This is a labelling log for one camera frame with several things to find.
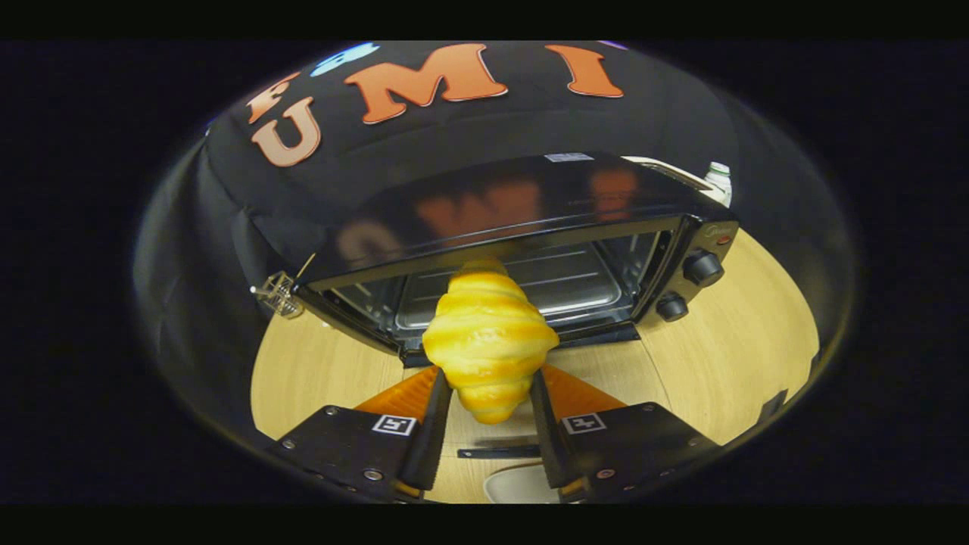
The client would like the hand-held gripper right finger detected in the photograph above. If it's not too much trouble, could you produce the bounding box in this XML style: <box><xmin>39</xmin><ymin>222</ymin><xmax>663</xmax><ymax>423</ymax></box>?
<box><xmin>528</xmin><ymin>363</ymin><xmax>724</xmax><ymax>502</ymax></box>

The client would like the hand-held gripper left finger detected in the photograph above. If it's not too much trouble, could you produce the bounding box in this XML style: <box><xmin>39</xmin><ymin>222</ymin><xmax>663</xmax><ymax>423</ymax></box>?
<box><xmin>265</xmin><ymin>366</ymin><xmax>453</xmax><ymax>502</ymax></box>

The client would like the golden croissant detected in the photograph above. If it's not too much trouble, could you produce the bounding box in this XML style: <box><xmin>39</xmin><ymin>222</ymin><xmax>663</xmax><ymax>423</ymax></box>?
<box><xmin>422</xmin><ymin>259</ymin><xmax>561</xmax><ymax>425</ymax></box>

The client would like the black toaster oven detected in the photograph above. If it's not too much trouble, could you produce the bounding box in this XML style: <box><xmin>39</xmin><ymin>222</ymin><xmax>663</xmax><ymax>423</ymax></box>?
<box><xmin>291</xmin><ymin>151</ymin><xmax>740</xmax><ymax>459</ymax></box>

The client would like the white bread toaster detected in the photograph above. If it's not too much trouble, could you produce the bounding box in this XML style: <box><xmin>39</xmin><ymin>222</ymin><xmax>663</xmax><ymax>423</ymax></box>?
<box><xmin>621</xmin><ymin>155</ymin><xmax>728</xmax><ymax>201</ymax></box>

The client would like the white plate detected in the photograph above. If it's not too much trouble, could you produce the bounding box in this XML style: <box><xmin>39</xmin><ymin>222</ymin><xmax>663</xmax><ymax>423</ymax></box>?
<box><xmin>483</xmin><ymin>463</ymin><xmax>561</xmax><ymax>504</ymax></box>

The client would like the white bottle with green label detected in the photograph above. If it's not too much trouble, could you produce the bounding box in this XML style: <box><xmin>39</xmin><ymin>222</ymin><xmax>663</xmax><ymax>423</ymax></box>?
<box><xmin>704</xmin><ymin>162</ymin><xmax>733</xmax><ymax>209</ymax></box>

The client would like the wire mesh holder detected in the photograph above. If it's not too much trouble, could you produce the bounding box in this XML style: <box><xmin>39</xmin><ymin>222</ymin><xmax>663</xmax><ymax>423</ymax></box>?
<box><xmin>250</xmin><ymin>254</ymin><xmax>317</xmax><ymax>319</ymax></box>

